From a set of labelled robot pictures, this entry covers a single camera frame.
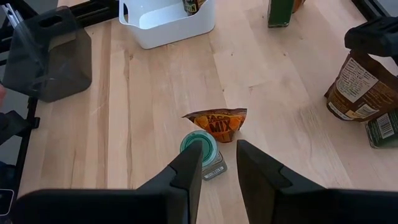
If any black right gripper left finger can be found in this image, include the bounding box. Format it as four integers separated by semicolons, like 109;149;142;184
11;140;204;224

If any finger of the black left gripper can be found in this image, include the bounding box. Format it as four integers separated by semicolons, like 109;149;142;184
344;16;398;59

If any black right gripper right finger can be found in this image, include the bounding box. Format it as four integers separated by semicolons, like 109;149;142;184
236;139;398;224

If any orange brown taco mix packet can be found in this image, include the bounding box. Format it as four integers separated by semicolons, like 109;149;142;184
182;107;248;144
292;0;307;14
324;49;398;123

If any green lid spice jar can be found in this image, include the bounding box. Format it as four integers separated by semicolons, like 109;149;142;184
267;0;295;29
179;129;228;182
365;108;398;149

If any smoky grey translucent bin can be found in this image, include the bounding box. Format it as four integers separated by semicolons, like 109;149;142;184
2;6;93;103

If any yellow lid spice jar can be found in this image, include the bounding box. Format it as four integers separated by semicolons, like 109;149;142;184
182;0;208;17

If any white plastic bin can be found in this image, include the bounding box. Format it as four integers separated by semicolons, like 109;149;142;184
118;0;216;50

